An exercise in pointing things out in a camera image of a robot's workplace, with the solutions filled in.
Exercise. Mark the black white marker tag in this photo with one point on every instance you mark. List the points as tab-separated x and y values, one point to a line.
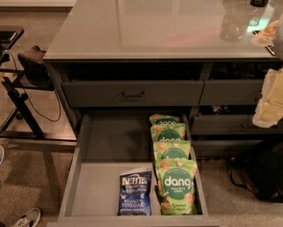
270	48

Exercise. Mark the green dang chip bag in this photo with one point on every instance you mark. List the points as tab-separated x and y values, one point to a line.
171	150
164	119
176	186
168	133

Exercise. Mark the grey counter cabinet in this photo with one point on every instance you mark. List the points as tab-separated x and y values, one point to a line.
164	40

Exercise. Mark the black desk stand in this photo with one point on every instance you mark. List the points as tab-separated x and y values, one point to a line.
34	76

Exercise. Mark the rear green Dang chip bag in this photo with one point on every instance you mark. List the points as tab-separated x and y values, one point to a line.
164	119

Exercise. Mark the black bag on floor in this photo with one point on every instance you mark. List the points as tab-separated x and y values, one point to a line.
259	169

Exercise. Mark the open grey middle drawer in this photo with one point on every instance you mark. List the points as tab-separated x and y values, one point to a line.
112	142

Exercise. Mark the grey top right drawer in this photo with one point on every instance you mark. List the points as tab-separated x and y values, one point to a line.
231	92

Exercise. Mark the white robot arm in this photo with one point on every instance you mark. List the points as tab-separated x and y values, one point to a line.
272	35

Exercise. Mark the grey top left drawer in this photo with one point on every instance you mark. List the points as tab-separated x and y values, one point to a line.
132	93

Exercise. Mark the front green Dang chip bag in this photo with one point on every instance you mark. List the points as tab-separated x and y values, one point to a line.
176	186

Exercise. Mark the grey middle right drawer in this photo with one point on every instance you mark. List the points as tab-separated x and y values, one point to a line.
218	124

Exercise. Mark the lower white sneaker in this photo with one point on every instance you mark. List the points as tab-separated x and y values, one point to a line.
30	219

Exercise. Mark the blue Kettle chip bag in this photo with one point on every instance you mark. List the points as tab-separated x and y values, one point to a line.
134	193

